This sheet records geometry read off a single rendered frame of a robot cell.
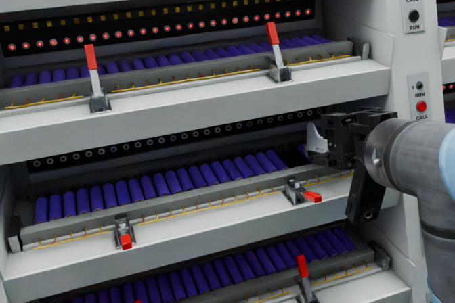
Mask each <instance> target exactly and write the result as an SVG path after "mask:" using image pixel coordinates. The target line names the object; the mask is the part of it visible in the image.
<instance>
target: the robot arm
mask: <svg viewBox="0 0 455 303"><path fill-rule="evenodd" d="M359 110H360V111H359V112H354V113H350V114H342V113H337V112H335V113H333V114H320V118H321V123H322V136H323V137H321V136H319V134H318V132H317V130H316V127H315V125H314V123H312V122H310V123H308V125H307V144H305V145H304V146H303V149H304V152H305V155H306V156H307V157H308V158H309V161H310V162H312V163H313V164H315V165H319V166H327V167H331V168H333V169H338V170H350V169H354V173H353V178H352V182H351V188H350V191H349V197H348V200H347V206H346V210H345V215H346V216H347V218H348V219H349V220H350V221H351V222H352V223H353V225H354V226H356V225H360V224H362V223H368V222H370V221H372V220H376V219H377V218H378V215H379V212H380V209H381V205H382V202H383V198H384V195H385V191H386V188H387V187H388V188H391V189H394V190H397V191H400V192H402V193H405V194H408V195H411V196H414V197H417V199H418V209H419V215H420V224H421V229H422V239H423V244H424V250H425V259H426V265H427V286H428V288H429V291H430V292H431V299H432V303H455V124H452V123H444V122H429V121H424V120H411V119H403V118H398V115H397V112H392V111H382V110H381V108H371V107H359ZM326 119H327V122H326Z"/></svg>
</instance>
